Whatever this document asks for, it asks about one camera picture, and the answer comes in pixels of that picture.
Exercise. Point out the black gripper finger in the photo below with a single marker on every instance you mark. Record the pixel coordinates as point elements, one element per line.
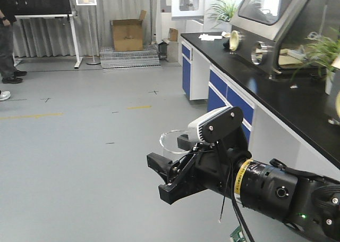
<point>161,165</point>
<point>183,142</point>

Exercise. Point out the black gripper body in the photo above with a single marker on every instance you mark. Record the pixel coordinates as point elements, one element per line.
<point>212,166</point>

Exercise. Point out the clear glass beaker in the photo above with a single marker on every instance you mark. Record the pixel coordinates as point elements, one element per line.
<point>171,148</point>

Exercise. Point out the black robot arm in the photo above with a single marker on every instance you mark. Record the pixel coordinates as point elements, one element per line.
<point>306,202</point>

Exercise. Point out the white cabinet with window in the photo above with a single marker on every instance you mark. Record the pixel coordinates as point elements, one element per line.
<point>187,9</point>

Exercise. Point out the metal grating platform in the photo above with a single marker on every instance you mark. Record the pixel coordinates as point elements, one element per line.
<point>111,59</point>

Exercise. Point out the black lab bench counter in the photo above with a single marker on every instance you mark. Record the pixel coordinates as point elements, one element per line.
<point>301,110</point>

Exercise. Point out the small cardboard box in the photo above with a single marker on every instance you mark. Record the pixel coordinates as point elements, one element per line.
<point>172,36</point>

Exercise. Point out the large open cardboard box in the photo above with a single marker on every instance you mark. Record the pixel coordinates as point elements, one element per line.
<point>128,33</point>

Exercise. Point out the white standing desk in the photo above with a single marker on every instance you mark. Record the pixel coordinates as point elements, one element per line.
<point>46,36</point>

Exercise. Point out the green potted plant back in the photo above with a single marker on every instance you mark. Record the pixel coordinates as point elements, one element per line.
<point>220,14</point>

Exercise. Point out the green potted plant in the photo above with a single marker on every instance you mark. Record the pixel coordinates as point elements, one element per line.
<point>322,52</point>
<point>220,14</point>

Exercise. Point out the steel glove box hood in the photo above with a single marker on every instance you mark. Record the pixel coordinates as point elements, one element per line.
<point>275,36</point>

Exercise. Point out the green potted plant right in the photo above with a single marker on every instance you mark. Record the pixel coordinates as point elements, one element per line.
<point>322,52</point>

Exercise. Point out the sign stand with poster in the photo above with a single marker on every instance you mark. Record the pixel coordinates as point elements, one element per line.
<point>93,61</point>

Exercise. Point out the person in dark clothes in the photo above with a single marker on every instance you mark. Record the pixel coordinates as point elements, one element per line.
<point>9,73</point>

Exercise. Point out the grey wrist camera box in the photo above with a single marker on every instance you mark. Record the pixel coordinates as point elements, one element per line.
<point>215,125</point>

